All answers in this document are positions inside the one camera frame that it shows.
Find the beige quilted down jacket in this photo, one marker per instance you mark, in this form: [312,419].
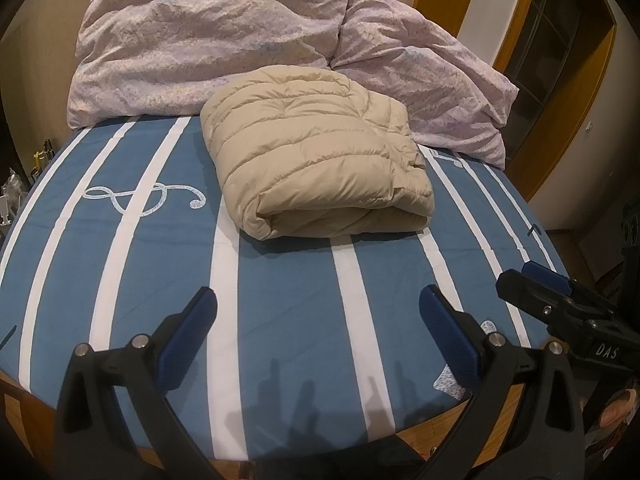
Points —
[310,160]

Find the person's right hand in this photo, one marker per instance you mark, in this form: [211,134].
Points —
[617,412]

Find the cluttered side desk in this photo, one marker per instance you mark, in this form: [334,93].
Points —
[11,195]

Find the wooden framed glass door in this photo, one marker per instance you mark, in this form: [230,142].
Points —
[555,45]

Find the pens in holder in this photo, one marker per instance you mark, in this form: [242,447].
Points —
[40,156]

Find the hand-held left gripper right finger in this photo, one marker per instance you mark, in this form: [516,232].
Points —
[447,335]

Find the pink floral duvet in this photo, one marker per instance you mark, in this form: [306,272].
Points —
[200,50]

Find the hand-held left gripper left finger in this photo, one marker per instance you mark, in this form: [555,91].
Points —
[187,335]

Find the blue white striped bed sheet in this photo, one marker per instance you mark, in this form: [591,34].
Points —
[280,320]

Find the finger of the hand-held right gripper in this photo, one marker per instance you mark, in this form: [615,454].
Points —
[550,278]
[525,295]

